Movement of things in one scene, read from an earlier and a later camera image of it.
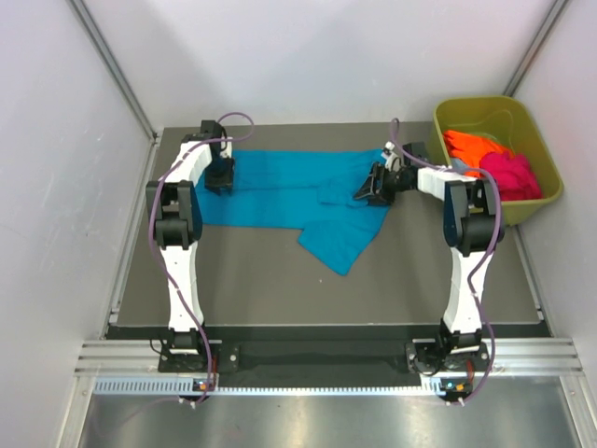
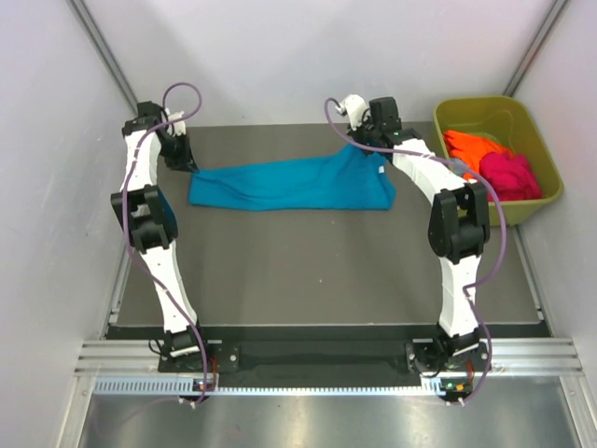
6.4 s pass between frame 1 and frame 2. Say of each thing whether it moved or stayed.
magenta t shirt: stayed
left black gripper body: moved
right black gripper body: moved
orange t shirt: stayed
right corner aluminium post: stayed
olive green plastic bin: stayed
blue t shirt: moved
